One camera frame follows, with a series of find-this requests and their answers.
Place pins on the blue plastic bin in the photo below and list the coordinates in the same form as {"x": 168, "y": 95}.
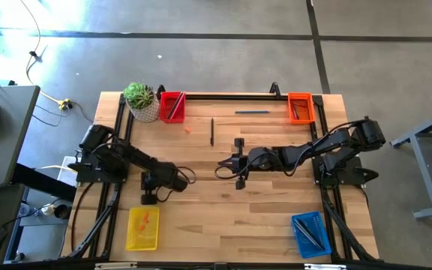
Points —
{"x": 319, "y": 221}

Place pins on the succulent in white patterned pot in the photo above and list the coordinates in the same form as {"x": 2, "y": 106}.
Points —
{"x": 141, "y": 98}

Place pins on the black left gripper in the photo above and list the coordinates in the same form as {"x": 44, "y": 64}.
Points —
{"x": 150, "y": 187}

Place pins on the black cup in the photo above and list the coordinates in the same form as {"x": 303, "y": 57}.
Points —
{"x": 62, "y": 211}

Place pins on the yellow plug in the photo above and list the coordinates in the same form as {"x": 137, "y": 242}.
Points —
{"x": 65, "y": 104}

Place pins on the silver metal bracket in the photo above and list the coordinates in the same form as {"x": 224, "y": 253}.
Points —
{"x": 114, "y": 265}
{"x": 324, "y": 267}

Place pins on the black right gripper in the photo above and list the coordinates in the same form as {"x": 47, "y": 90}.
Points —
{"x": 257, "y": 161}

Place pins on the grey desk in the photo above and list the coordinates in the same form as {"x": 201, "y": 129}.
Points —
{"x": 2, "y": 142}

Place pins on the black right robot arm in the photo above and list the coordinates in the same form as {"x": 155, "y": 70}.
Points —
{"x": 332, "y": 144}

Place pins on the yellow plastic bin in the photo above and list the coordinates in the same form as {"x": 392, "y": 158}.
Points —
{"x": 152, "y": 236}

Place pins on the black aluminium table frame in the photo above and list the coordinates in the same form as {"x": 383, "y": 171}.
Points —
{"x": 238, "y": 97}

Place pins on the white adapter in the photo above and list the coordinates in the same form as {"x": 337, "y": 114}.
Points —
{"x": 47, "y": 209}

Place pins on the orange plastic bin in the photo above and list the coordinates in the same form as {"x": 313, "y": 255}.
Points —
{"x": 308, "y": 116}

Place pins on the green pencil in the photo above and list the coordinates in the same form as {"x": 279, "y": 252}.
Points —
{"x": 174, "y": 106}

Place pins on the black pen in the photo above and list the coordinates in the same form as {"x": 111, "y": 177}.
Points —
{"x": 212, "y": 132}
{"x": 312, "y": 234}

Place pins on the purple pen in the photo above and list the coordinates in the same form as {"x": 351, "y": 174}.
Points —
{"x": 305, "y": 234}

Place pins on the blue pencil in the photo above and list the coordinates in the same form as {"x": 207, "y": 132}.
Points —
{"x": 252, "y": 111}

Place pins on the dark grey pencil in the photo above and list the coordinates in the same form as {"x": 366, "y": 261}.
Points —
{"x": 172, "y": 105}

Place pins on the grey metal stand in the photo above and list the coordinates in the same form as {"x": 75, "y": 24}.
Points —
{"x": 424, "y": 168}

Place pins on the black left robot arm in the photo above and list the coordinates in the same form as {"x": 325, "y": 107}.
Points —
{"x": 141, "y": 159}

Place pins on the red plastic bin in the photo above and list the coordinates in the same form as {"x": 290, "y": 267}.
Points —
{"x": 164, "y": 112}

